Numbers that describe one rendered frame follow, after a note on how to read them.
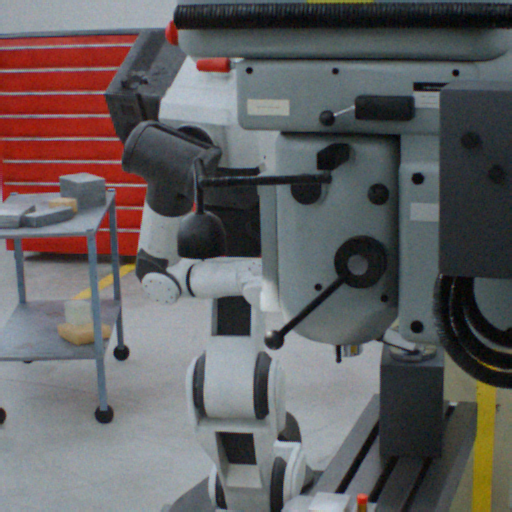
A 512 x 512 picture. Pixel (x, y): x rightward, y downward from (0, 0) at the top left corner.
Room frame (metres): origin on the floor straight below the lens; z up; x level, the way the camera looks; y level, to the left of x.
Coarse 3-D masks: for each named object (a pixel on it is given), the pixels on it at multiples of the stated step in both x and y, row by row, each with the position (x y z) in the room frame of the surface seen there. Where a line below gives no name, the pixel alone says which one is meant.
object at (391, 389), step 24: (384, 360) 1.96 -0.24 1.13; (408, 360) 1.95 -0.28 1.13; (432, 360) 1.95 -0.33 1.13; (384, 384) 1.94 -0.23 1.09; (408, 384) 1.94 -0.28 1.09; (432, 384) 1.93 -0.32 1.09; (384, 408) 1.94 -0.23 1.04; (408, 408) 1.94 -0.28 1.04; (432, 408) 1.93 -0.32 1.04; (384, 432) 1.94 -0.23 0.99; (408, 432) 1.93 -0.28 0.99; (432, 432) 1.93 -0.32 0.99; (408, 456) 1.94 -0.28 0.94; (432, 456) 1.93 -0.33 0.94
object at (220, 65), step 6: (198, 60) 1.78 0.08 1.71; (204, 60) 1.78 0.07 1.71; (210, 60) 1.77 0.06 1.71; (216, 60) 1.77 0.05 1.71; (222, 60) 1.76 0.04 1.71; (228, 60) 1.77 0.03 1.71; (198, 66) 1.77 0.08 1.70; (204, 66) 1.77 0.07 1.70; (210, 66) 1.77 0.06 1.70; (216, 66) 1.76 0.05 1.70; (222, 66) 1.76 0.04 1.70; (228, 66) 1.76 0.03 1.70; (234, 66) 1.76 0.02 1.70; (222, 72) 1.77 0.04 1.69; (228, 72) 1.77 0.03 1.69
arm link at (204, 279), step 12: (180, 264) 2.09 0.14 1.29; (192, 264) 2.12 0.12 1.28; (204, 264) 2.08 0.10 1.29; (216, 264) 2.07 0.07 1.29; (228, 264) 2.06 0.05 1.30; (180, 276) 2.07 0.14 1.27; (192, 276) 2.08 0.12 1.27; (204, 276) 2.06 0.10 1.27; (216, 276) 2.05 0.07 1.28; (228, 276) 2.04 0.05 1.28; (192, 288) 2.07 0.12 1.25; (204, 288) 2.06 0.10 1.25; (216, 288) 2.05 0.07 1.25; (228, 288) 2.04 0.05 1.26
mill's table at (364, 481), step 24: (456, 408) 2.16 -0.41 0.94; (360, 432) 2.06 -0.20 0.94; (456, 432) 2.04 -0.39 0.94; (336, 456) 1.95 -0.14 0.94; (360, 456) 1.99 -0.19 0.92; (384, 456) 1.94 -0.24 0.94; (456, 456) 1.93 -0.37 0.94; (336, 480) 1.85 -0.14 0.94; (360, 480) 1.85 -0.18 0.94; (384, 480) 1.89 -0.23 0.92; (408, 480) 1.84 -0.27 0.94; (432, 480) 1.83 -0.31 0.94; (456, 480) 1.94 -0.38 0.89; (384, 504) 1.75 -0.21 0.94; (408, 504) 1.79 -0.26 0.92; (432, 504) 1.74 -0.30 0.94
